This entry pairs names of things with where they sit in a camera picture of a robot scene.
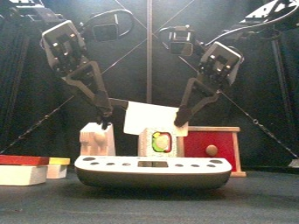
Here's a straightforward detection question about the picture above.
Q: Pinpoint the toy knife white blade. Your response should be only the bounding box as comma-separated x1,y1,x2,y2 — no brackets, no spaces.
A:
107,97,191,138

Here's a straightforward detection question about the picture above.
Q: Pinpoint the toy sushi roll white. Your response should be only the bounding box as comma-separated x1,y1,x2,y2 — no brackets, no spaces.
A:
136,127,184,158

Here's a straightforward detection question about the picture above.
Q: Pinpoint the white wooden knife block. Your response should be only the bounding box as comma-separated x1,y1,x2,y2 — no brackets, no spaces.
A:
79,122,118,157

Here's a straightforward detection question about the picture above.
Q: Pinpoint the red wooden drawer box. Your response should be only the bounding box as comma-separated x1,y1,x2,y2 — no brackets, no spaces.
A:
182,125,249,179

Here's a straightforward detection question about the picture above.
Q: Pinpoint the yellow-topped white block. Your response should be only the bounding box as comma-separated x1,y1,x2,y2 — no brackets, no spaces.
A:
46,157,72,180

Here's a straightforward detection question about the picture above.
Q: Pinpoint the white and black tray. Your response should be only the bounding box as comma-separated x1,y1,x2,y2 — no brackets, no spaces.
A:
72,154,234,191

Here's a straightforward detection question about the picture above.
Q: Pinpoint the red-topped white block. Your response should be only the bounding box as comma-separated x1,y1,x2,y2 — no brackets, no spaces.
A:
0,154,52,187

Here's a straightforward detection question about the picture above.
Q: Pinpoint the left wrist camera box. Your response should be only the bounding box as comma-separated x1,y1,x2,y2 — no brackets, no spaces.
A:
90,22,120,43

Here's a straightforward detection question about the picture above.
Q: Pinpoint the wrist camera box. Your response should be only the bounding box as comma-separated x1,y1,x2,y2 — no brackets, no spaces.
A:
90,22,120,43
167,25,196,58

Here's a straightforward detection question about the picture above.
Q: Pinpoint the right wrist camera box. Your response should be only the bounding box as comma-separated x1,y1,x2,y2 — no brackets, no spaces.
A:
167,25,196,58

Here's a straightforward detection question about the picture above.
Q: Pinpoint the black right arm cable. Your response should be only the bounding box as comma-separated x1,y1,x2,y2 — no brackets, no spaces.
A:
204,3,299,47

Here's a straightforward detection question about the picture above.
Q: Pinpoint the thin diagonal brace wire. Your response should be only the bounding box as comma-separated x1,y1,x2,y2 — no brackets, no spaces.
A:
114,0,299,160
0,0,196,155

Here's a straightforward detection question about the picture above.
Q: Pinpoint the dark slanted frame leg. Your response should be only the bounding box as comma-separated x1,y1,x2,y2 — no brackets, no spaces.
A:
271,37,295,132

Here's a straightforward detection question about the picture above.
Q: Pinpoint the black left camera cable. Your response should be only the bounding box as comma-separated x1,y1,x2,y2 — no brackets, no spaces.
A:
82,8,136,39

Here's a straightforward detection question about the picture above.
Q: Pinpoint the vertical metal frame pole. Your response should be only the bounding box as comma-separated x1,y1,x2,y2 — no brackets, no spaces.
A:
144,0,155,105

